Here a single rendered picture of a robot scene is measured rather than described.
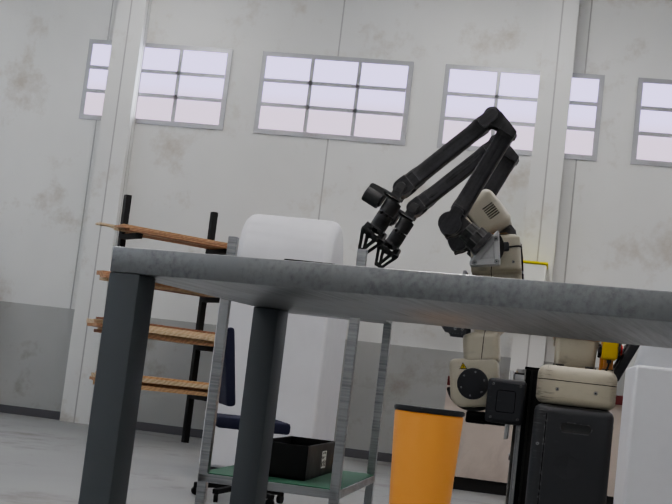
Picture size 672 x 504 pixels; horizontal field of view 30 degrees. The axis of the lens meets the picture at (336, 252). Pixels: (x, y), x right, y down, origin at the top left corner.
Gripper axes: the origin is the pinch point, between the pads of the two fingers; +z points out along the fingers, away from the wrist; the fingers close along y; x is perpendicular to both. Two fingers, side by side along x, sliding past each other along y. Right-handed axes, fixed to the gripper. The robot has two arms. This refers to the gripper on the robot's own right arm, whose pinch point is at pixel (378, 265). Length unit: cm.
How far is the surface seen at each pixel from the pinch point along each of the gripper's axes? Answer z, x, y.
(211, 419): 71, -7, 68
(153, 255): 19, 33, 318
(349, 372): 34, 22, 67
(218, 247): 50, -233, -602
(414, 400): 74, -29, -732
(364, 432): 126, -52, -732
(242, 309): 63, -112, -309
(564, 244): -125, 11, -734
